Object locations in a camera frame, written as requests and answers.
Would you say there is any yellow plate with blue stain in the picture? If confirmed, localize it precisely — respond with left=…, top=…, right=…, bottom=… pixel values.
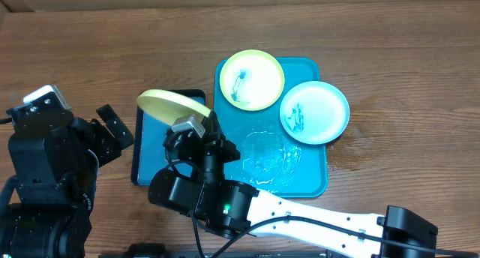
left=219, top=49, right=285, bottom=111

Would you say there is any light blue plate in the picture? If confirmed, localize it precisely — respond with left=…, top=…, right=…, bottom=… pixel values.
left=279, top=81, right=350, bottom=145

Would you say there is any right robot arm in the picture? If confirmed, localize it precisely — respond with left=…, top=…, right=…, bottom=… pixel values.
left=148, top=110, right=439, bottom=257

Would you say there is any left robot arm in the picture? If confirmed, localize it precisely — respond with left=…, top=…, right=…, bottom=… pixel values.
left=1, top=104, right=134, bottom=258

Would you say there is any black tray with water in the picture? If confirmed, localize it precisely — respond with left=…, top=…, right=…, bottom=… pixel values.
left=130, top=89, right=206, bottom=186

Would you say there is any teal plastic tray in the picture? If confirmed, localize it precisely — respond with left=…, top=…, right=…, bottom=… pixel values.
left=213, top=61, right=329, bottom=198

